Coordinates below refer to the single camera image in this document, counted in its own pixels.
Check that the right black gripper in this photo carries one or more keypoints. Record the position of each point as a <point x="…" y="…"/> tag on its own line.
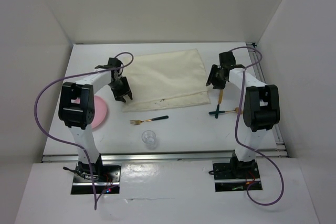
<point x="212" y="79"/>

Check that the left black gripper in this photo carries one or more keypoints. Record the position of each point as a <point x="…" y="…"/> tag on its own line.
<point x="125" y="91"/>

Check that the cream cloth placemat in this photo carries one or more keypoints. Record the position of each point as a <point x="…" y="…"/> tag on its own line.
<point x="166" y="81"/>

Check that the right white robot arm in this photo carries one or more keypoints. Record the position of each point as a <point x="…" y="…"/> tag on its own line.
<point x="261" y="111"/>

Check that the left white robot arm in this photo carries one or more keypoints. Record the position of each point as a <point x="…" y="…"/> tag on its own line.
<point x="77" y="109"/>

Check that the pink plate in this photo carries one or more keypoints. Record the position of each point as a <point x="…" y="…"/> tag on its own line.
<point x="101" y="112"/>

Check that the clear plastic cup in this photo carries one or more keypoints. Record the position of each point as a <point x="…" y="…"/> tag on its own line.
<point x="149" y="139"/>

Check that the gold knife green handle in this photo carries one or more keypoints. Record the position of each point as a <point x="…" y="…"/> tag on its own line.
<point x="220" y="97"/>

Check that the gold fork green handle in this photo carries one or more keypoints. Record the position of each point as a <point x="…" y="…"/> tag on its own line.
<point x="138" y="122"/>

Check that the gold spoon green handle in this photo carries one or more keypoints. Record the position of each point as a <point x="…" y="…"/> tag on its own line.
<point x="236" y="110"/>

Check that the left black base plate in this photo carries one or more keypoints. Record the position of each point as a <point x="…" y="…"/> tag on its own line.
<point x="106" y="183"/>

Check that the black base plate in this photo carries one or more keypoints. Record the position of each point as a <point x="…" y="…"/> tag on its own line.
<point x="229" y="177"/>
<point x="106" y="183"/>

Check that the aluminium right side rail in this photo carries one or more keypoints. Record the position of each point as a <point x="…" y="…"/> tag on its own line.
<point x="259" y="73"/>

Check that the aluminium rail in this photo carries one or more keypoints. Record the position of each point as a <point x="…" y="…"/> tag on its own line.
<point x="259" y="73"/>
<point x="143" y="157"/>

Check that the aluminium front rail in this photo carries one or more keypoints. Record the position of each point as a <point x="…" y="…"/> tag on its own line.
<point x="143" y="157"/>

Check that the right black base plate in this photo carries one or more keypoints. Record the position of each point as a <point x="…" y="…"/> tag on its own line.
<point x="229" y="177"/>

